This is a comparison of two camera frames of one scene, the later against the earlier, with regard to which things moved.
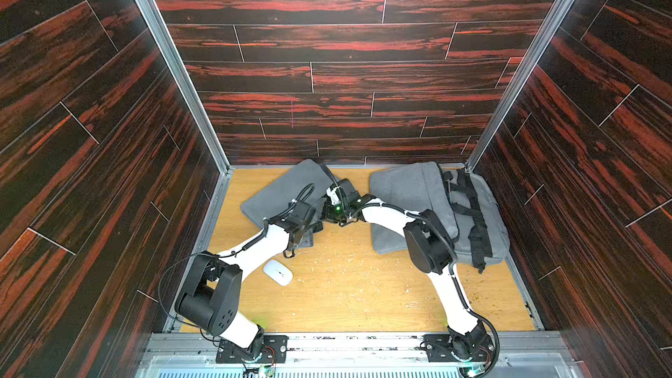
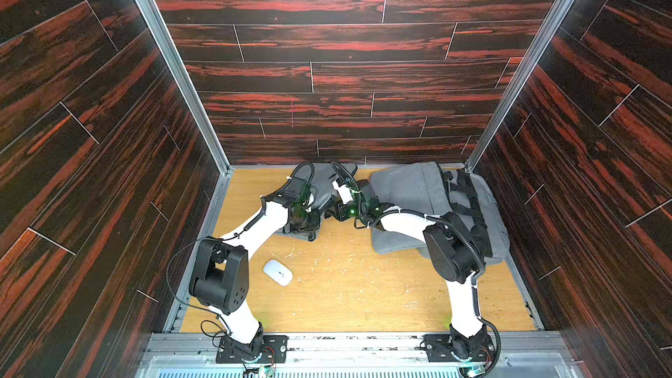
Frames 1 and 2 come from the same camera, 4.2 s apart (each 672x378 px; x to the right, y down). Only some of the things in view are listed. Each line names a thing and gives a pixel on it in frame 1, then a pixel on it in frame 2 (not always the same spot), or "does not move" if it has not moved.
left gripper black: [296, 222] -> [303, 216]
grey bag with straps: [483, 234] does not move
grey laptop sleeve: [409, 187] does not move
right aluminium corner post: [544, 31] does not move
